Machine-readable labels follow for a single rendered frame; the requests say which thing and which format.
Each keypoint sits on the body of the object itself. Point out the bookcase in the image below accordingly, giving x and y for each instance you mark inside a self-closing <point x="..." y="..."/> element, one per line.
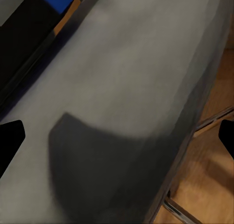
<point x="71" y="10"/>

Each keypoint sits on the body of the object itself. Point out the folder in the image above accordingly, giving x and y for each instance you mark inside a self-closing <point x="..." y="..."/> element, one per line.
<point x="25" y="30"/>

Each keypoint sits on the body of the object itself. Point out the swivel chair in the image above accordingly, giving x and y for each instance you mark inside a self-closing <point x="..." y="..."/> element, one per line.
<point x="109" y="107"/>

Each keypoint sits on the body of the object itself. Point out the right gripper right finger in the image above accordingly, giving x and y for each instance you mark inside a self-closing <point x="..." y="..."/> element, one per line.
<point x="226" y="135"/>

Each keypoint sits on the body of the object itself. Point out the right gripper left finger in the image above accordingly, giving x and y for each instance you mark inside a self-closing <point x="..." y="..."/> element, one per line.
<point x="12" y="136"/>

